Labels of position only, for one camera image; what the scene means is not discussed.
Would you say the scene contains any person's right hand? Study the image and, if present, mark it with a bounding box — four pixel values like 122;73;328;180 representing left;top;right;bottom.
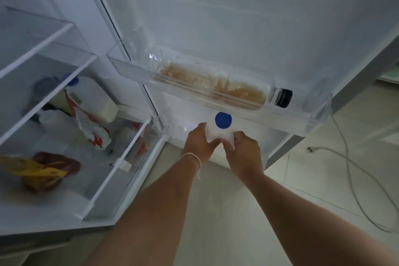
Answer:
223;131;265;179

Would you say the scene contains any person's left hand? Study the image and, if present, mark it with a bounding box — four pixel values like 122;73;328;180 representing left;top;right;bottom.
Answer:
182;122;224;165

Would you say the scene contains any white bottle with blue cap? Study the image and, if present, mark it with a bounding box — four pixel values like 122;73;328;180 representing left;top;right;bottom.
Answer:
204;112;236;151

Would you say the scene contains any person's right forearm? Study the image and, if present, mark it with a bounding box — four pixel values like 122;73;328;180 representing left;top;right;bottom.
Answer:
240;171;399;266

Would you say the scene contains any person's left forearm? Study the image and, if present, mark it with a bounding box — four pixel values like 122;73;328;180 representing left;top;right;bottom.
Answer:
82;154;203;266

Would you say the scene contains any clear door shelf bin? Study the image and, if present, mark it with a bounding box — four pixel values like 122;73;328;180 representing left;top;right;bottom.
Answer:
106;44;334;136

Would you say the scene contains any brown liquid bottle black cap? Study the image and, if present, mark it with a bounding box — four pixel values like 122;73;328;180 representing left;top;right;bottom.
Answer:
149;51;293;111

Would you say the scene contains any red and white plastic bag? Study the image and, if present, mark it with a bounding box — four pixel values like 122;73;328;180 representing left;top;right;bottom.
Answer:
64;91;112;150

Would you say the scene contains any white jug with blue cap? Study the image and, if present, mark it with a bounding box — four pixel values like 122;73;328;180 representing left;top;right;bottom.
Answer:
62;73;119;125

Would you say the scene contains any white fridge door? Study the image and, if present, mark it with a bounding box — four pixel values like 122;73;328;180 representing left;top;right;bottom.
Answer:
78;0;399;170

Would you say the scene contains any red food bag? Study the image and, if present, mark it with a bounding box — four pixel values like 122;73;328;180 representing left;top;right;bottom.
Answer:
23;151;82;193

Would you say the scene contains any white fridge body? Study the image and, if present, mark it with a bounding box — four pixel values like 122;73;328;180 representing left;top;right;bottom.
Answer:
0;0;169;244

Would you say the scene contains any glass fridge shelf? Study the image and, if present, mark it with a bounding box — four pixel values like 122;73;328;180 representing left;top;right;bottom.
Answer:
0;4;75;79
0;41;98;145

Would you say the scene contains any dark grey lidded container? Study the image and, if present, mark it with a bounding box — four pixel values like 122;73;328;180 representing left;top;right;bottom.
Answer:
31;76;68;114

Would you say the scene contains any yellow food packet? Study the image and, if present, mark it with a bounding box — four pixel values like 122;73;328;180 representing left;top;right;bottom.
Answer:
0;155;68;180

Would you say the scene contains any white string bracelet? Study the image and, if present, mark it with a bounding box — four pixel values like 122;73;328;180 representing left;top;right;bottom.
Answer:
178;152;202;181

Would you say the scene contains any white power cable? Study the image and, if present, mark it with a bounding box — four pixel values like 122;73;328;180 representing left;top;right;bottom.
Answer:
305;113;399;234

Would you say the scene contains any glass shelf with white rail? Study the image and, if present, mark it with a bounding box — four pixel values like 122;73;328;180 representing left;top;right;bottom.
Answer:
0;110;154;221

